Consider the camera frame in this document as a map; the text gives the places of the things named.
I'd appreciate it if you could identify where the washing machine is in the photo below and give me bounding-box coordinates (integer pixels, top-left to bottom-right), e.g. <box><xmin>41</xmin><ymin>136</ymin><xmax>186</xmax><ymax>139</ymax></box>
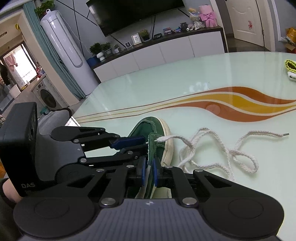
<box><xmin>32</xmin><ymin>76</ymin><xmax>68</xmax><ymax>110</ymax></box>

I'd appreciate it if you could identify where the yellow white folded cloth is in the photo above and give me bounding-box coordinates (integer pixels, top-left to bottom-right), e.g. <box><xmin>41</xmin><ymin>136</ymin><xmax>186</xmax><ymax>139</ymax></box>
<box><xmin>285</xmin><ymin>59</ymin><xmax>296</xmax><ymax>81</ymax></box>

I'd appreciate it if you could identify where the white standing air conditioner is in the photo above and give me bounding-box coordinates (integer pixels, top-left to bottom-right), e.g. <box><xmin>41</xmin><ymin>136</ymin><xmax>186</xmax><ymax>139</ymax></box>
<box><xmin>40</xmin><ymin>9</ymin><xmax>99</xmax><ymax>95</ymax></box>

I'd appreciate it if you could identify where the teal curtain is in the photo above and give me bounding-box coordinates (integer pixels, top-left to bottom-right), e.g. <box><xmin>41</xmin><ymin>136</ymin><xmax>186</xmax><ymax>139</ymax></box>
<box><xmin>23</xmin><ymin>1</ymin><xmax>86</xmax><ymax>100</ymax></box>

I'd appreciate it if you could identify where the person's left hand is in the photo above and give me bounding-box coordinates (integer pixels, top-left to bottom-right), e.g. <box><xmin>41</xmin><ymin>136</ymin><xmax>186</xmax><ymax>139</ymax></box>
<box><xmin>3</xmin><ymin>179</ymin><xmax>22</xmax><ymax>203</ymax></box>

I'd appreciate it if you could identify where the white framed photo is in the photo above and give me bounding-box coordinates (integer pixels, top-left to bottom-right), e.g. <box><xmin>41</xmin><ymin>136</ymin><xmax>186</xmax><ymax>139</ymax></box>
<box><xmin>131</xmin><ymin>33</ymin><xmax>142</xmax><ymax>46</ymax></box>

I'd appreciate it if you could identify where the white interior door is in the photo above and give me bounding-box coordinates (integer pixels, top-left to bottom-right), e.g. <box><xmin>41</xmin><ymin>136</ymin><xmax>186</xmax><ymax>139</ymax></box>
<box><xmin>225</xmin><ymin>0</ymin><xmax>264</xmax><ymax>47</ymax></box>

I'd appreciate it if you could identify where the white shoelace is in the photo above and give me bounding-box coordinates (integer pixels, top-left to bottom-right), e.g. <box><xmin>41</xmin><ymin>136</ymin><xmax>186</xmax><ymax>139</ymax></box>
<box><xmin>155</xmin><ymin>128</ymin><xmax>290</xmax><ymax>181</ymax></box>

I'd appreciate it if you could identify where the green canvas sneaker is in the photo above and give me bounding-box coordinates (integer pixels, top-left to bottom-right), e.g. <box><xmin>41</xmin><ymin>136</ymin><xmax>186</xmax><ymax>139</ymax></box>
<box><xmin>128</xmin><ymin>116</ymin><xmax>174</xmax><ymax>199</ymax></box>

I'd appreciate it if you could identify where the cardboard boxes and bags pile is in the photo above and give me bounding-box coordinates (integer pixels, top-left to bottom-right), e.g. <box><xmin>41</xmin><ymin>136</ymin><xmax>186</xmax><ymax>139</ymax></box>
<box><xmin>280</xmin><ymin>27</ymin><xmax>296</xmax><ymax>54</ymax></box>

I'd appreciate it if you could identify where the small green plant black pot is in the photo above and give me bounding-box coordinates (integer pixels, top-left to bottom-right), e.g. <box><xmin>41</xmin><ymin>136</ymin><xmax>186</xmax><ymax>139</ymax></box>
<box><xmin>139</xmin><ymin>29</ymin><xmax>151</xmax><ymax>42</ymax></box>

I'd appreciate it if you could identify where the white TV cabinet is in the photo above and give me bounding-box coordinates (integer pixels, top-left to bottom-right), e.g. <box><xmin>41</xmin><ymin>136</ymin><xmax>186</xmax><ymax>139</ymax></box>
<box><xmin>92</xmin><ymin>26</ymin><xmax>228</xmax><ymax>82</ymax></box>

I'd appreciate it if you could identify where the potted plant in white pot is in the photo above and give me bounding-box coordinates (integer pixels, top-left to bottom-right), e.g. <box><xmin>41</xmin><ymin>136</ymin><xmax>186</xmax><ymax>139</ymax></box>
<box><xmin>89</xmin><ymin>43</ymin><xmax>105</xmax><ymax>61</ymax></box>

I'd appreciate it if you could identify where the black wall television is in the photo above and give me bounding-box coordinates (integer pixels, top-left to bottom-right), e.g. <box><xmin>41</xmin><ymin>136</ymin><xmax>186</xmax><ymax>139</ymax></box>
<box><xmin>86</xmin><ymin>0</ymin><xmax>185</xmax><ymax>37</ymax></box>

